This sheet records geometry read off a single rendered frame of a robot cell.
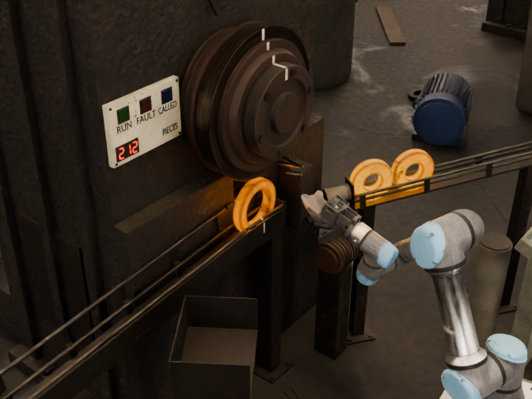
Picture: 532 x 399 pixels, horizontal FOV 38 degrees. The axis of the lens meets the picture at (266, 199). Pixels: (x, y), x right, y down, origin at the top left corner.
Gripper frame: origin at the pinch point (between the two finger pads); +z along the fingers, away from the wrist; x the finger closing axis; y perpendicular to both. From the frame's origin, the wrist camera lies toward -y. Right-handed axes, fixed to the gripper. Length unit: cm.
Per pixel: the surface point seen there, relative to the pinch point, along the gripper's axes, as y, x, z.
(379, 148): -93, -172, 43
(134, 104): 38, 51, 33
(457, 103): -53, -193, 20
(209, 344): -11, 59, -15
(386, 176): 0.6, -34.3, -11.2
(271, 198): -2.7, 6.2, 8.1
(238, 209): 0.0, 22.0, 9.9
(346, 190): -5.1, -21.9, -4.1
